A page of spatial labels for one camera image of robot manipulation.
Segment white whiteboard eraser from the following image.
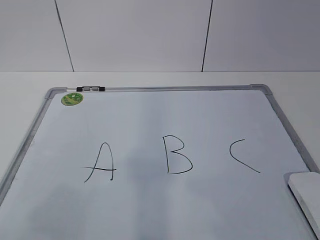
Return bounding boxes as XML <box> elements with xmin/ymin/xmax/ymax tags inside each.
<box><xmin>287</xmin><ymin>172</ymin><xmax>320</xmax><ymax>240</ymax></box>

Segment black silver marker pen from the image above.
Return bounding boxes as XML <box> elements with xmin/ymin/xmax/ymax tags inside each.
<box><xmin>76</xmin><ymin>86</ymin><xmax>106</xmax><ymax>92</ymax></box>

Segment round green magnet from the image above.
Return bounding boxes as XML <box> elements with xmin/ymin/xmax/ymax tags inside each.
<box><xmin>61</xmin><ymin>92</ymin><xmax>84</xmax><ymax>106</ymax></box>

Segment white magnetic whiteboard grey frame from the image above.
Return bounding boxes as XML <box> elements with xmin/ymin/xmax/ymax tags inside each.
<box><xmin>0</xmin><ymin>84</ymin><xmax>317</xmax><ymax>240</ymax></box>

